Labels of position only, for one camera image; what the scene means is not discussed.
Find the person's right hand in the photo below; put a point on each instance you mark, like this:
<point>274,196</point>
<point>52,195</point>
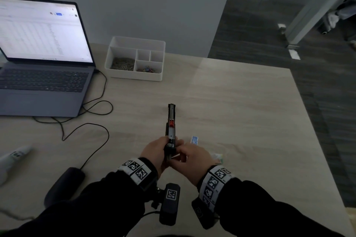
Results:
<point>194,161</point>

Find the person's left hand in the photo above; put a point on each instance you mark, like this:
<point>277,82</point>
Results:
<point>154,156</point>

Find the small white red box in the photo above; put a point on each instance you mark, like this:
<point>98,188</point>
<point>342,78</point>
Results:
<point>218,158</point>

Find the black stapler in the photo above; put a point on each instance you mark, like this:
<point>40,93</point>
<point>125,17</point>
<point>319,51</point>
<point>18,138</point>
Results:
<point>171,123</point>

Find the person's right forearm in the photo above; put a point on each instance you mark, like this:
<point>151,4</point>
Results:
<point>278,214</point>

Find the person's left forearm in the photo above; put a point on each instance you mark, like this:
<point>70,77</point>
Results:
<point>91,209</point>

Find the blue staple box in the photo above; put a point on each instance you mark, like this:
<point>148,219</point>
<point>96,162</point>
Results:
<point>194,140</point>

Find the left wrist marker band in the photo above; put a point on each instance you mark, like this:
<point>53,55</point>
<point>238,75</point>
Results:
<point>136,171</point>

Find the wrist marker band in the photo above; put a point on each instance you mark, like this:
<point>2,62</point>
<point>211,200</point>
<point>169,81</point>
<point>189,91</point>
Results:
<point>136,171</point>
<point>215,186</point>

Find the right wrist marker band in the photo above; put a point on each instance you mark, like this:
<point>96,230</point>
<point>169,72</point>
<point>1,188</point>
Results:
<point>215,186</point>

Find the pile of coloured clips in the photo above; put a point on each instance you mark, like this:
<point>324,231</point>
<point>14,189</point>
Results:
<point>148,70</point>

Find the black oval pad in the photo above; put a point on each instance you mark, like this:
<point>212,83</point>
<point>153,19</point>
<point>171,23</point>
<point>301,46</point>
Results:
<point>64,186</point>

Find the pile of silver paper clips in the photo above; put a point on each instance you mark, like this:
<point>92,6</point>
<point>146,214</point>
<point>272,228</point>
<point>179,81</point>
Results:
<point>122,63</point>

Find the white organizer tray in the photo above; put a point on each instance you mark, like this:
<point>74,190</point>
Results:
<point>136,43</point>

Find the grey laptop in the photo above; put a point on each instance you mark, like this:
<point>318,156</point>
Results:
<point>41,92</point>

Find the white controller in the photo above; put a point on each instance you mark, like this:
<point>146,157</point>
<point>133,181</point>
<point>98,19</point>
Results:
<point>14,157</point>

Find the white floor plate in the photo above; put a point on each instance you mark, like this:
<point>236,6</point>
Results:
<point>295,55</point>

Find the white door stop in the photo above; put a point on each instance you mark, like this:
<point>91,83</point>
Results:
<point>281,28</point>

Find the office chair base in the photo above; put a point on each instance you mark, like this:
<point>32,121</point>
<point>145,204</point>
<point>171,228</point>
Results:
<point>324,30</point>

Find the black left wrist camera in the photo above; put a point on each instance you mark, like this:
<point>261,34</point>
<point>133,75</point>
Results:
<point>169,206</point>

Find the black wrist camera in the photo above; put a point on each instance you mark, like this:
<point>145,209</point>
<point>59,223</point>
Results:
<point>203,216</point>
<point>169,206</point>

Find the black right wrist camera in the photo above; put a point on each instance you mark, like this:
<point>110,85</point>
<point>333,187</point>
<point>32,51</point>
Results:
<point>203,216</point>

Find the grey door frame post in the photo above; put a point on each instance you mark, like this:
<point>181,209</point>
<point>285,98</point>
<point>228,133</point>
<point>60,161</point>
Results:
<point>317,6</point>

